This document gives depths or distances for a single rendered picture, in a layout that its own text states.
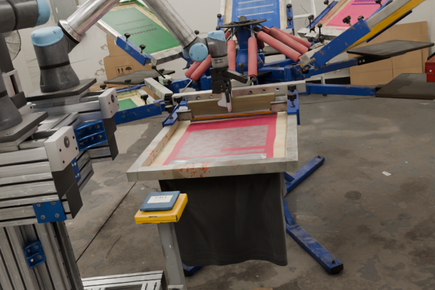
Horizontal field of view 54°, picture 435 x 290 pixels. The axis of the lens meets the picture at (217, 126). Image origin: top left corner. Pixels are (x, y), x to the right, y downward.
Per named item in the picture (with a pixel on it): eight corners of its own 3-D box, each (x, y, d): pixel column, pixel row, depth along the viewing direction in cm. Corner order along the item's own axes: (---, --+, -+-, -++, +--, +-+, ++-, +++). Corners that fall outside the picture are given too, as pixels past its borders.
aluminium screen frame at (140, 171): (298, 171, 137) (298, 160, 136) (128, 182, 149) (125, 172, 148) (296, 102, 210) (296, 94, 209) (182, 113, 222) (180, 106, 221)
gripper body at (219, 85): (215, 90, 200) (211, 65, 196) (233, 89, 198) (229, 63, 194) (212, 95, 192) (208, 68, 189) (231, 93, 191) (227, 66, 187)
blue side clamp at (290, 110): (300, 125, 182) (298, 109, 180) (288, 125, 183) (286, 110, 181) (299, 105, 210) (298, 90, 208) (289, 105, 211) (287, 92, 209)
